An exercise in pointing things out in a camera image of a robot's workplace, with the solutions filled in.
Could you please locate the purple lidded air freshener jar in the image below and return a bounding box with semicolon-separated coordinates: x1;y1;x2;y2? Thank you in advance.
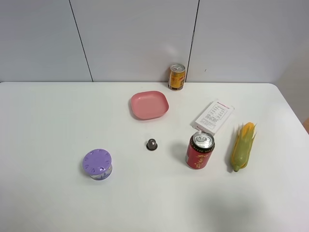
82;148;112;180

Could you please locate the pink square plastic plate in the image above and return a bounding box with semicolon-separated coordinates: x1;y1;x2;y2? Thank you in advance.
128;91;169;120

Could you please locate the small dark coffee capsule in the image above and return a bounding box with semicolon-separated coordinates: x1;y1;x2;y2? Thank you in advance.
146;139;158;151

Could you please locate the yellow drink can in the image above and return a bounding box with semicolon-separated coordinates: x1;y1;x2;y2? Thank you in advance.
168;64;186;90

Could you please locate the red drink can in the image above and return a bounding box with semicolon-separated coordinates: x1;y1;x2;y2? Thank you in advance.
186;131;215;170

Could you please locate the white printed cardboard box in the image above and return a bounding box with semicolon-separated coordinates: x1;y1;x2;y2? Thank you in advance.
192;99;235;136

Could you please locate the toy corn cob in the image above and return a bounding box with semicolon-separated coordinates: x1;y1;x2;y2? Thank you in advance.
230;122;256;172

